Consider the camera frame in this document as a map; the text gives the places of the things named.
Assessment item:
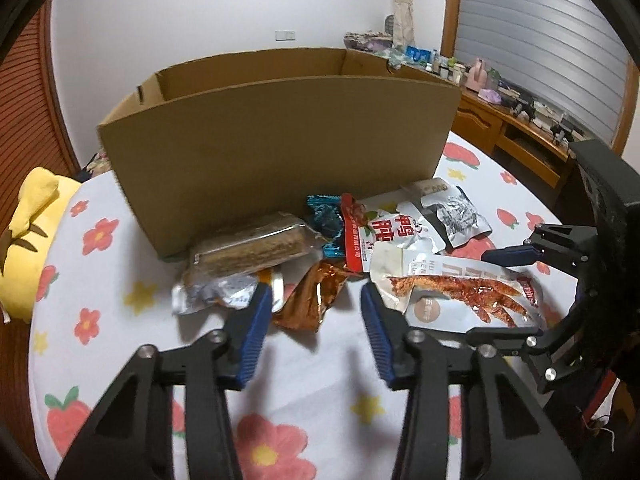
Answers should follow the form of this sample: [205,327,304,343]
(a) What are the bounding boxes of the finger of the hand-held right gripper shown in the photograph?
[466,280,592,396]
[482,222,597,277]

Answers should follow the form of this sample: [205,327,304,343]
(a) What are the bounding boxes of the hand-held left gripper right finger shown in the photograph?
[360,282,583,480]

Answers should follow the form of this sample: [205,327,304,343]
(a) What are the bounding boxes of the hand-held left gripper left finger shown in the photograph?
[55,282,275,480]

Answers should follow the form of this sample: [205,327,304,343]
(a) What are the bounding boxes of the silver packet with orange label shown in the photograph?
[171,267,286,316]

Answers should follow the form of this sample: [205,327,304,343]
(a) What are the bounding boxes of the orange-brown foil packet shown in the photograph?
[272,260,358,333]

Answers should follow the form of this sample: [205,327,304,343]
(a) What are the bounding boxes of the white chicken feet packet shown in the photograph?
[370,242,551,331]

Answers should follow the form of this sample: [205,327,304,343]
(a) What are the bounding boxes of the red and white snack packet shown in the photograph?
[341,192,446,273]

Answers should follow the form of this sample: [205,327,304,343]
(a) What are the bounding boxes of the cardboard box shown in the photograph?
[97,47,462,261]

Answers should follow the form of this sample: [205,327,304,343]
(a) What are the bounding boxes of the grey and white snack packet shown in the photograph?
[402,178,493,248]

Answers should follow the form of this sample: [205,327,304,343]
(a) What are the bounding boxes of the clear brown wafer packet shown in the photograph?
[181,212,326,286]

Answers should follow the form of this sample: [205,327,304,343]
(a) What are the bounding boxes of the strawberry print bed sheet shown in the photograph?
[27,130,601,480]

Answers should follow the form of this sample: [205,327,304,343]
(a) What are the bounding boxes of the teal candy wrapper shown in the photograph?
[306,194,346,261]

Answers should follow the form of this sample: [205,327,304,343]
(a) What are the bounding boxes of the wooden desk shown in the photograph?
[345,47,586,191]

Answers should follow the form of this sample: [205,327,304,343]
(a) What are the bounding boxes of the pink container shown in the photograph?
[466,57,490,92]

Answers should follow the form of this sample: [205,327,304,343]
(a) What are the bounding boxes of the pile of small desk things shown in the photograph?
[345,30,586,141]

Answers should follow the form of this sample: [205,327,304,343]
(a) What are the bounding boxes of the window blinds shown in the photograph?
[452,0,631,146]

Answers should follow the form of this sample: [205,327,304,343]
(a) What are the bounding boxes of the floral quilt with dark border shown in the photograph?
[75,149,113,181]

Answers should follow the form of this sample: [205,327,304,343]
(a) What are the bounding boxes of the yellow plush toy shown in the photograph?
[0,167,81,323]

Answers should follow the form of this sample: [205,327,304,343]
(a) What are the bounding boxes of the pale curtain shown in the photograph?
[387,0,418,48]

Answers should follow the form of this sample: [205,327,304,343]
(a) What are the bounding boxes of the wooden slatted wardrobe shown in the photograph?
[0,0,81,211]

